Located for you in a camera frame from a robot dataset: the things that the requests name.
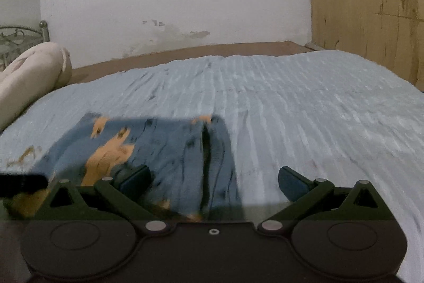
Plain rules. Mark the blue orange patterned pants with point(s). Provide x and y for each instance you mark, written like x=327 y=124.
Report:
x=172 y=167

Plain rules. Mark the brown mattress sheet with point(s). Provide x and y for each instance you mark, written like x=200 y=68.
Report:
x=185 y=54

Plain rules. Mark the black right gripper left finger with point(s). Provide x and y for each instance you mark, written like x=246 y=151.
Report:
x=110 y=198

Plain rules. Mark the grey metal headboard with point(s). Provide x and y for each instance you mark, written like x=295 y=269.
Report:
x=17 y=39

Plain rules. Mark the cream rolled duvet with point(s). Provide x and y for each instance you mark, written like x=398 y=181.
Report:
x=36 y=72

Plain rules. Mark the light blue ribbed bedspread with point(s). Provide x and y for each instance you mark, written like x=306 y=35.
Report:
x=325 y=114

